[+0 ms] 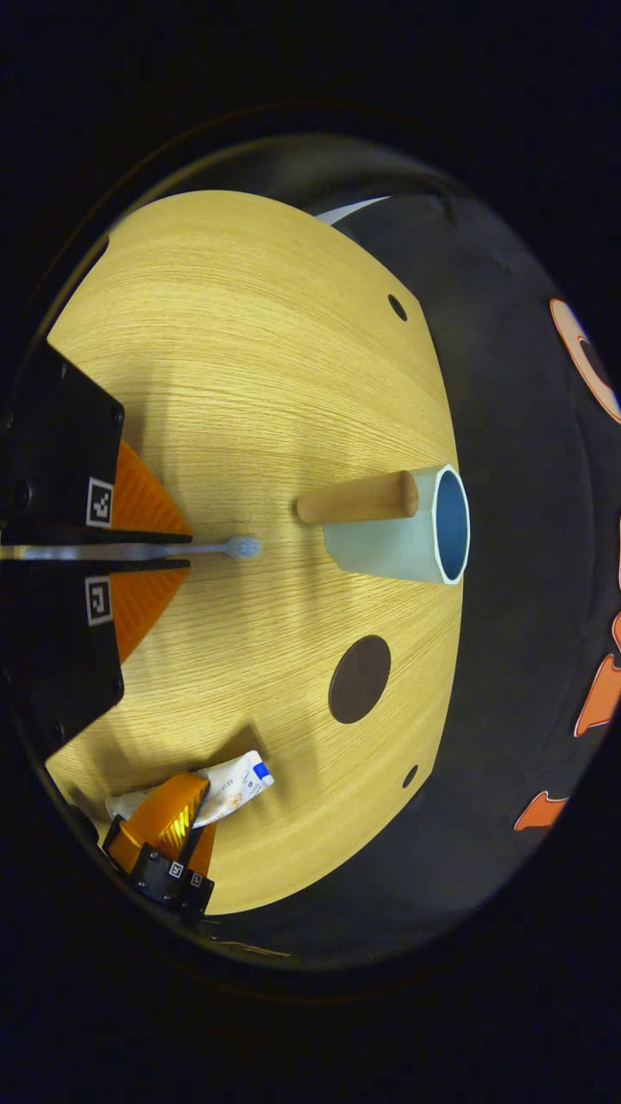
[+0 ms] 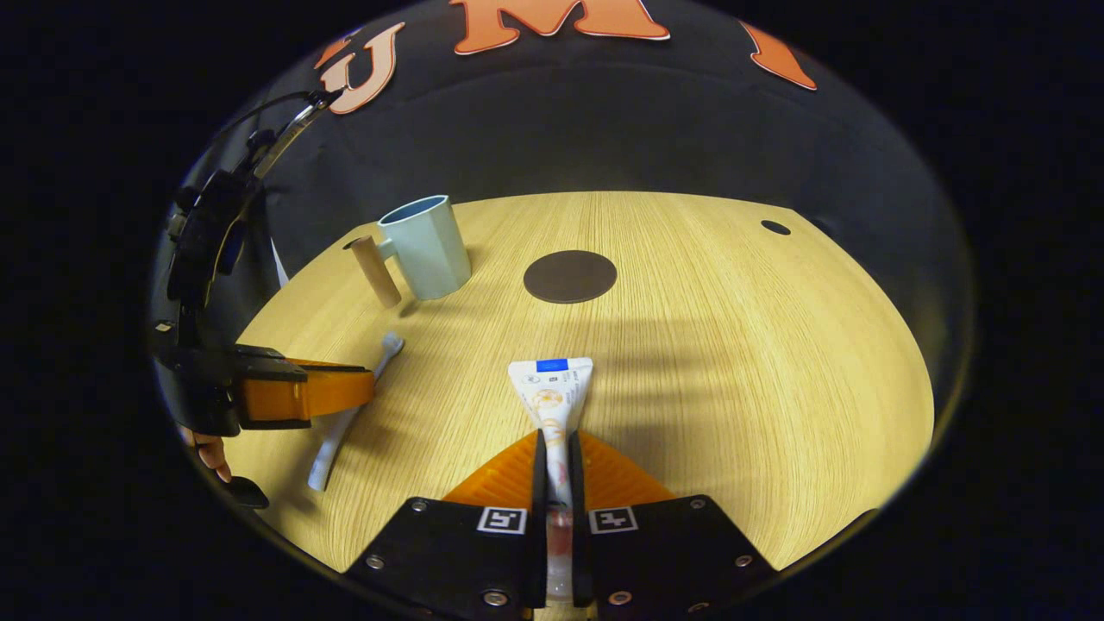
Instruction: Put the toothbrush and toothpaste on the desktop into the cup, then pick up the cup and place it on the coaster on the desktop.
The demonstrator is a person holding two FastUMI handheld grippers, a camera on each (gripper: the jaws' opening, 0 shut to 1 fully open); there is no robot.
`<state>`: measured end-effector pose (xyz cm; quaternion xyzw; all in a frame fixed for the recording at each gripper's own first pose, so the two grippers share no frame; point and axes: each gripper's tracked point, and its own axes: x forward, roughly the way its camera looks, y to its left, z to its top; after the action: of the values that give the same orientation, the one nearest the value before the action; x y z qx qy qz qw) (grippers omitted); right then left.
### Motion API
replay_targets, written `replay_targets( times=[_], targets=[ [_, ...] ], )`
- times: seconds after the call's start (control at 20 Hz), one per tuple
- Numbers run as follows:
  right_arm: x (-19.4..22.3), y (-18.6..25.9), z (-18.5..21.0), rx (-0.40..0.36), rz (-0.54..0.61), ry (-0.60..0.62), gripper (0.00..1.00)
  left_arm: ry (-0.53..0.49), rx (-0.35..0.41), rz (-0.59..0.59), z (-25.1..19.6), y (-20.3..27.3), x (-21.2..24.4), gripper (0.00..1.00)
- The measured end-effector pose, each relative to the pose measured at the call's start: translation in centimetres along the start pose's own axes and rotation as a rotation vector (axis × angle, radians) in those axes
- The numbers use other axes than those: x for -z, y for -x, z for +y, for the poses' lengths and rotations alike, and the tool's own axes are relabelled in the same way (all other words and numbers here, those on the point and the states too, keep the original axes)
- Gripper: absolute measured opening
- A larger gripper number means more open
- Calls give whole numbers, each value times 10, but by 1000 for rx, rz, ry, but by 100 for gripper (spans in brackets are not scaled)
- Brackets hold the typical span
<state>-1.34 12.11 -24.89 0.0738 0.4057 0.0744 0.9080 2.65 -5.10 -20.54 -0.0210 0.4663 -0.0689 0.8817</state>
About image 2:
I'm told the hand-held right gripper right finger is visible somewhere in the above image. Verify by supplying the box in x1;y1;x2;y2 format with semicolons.
568;430;779;621

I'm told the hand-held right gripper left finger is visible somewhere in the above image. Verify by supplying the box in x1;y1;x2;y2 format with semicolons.
343;430;549;621

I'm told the white toothbrush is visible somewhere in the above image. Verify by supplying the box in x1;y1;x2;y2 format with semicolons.
308;332;406;492

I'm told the white toothpaste tube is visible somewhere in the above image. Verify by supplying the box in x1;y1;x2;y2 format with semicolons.
507;357;594;605

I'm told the light blue cup wooden handle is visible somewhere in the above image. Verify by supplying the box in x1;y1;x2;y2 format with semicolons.
348;195;473;309

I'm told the dark round coaster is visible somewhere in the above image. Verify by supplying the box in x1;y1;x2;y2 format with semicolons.
524;250;618;304

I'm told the wooden desktop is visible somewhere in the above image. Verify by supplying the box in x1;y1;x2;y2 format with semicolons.
226;191;936;574

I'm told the black backdrop cloth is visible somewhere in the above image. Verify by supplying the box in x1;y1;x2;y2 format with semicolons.
151;0;975;415

